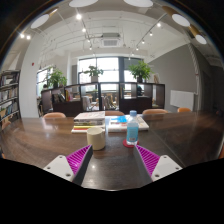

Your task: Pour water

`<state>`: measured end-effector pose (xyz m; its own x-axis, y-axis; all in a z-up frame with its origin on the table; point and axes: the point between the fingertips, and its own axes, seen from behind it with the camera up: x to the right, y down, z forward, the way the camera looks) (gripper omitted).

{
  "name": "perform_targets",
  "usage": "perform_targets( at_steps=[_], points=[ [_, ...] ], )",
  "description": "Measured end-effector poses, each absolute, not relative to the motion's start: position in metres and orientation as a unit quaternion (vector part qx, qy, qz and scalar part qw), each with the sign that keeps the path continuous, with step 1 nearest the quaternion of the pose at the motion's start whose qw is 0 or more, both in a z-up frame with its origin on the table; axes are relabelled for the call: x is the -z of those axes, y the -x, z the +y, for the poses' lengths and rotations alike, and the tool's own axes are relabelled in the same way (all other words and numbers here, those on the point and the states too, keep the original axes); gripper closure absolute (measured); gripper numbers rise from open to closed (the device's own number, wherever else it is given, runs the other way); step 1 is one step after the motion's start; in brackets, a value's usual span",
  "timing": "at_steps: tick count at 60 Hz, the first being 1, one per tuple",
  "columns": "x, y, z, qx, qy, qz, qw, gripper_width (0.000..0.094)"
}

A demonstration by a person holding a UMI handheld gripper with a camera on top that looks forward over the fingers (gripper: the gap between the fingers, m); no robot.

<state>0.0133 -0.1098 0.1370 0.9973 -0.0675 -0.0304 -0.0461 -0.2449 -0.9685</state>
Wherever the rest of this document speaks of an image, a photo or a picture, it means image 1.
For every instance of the tall dark bookshelf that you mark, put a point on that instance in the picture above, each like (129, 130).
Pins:
(9, 96)

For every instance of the round ceiling light panels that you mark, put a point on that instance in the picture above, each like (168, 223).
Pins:
(180, 19)

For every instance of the spiky green potted plant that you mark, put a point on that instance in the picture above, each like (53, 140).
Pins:
(140, 70)

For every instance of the ceiling air conditioner unit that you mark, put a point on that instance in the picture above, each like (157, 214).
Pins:
(110, 41)

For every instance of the red-edged white book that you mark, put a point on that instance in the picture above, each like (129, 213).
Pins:
(81, 130)

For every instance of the yellow-edged book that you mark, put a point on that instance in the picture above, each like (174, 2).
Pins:
(87, 127)

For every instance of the small-leaved potted plant white pot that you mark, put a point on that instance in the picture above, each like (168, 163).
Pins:
(94, 71)

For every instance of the track spotlights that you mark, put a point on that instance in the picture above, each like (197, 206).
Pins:
(78, 16)

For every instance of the small blue book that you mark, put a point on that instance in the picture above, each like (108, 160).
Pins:
(120, 119)

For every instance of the bushy green potted plant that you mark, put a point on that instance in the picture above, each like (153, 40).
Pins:
(56, 78)

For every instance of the dark striped book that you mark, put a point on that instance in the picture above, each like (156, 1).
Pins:
(89, 123)

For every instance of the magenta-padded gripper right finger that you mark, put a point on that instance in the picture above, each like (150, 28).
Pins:
(165, 166)

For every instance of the white wall radiator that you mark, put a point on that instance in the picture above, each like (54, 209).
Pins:
(182, 100)

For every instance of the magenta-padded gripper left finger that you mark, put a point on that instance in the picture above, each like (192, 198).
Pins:
(61, 166)

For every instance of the low dark shelf unit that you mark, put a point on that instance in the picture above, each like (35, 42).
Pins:
(66, 107)

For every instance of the cream ceramic cup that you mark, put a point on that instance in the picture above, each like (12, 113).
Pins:
(96, 139)

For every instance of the red fire alarm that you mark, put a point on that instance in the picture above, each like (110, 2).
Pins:
(32, 63)

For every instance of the orange chairs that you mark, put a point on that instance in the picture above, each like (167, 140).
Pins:
(54, 115)

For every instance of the clear blue-capped water bottle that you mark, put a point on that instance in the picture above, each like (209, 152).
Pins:
(132, 131)

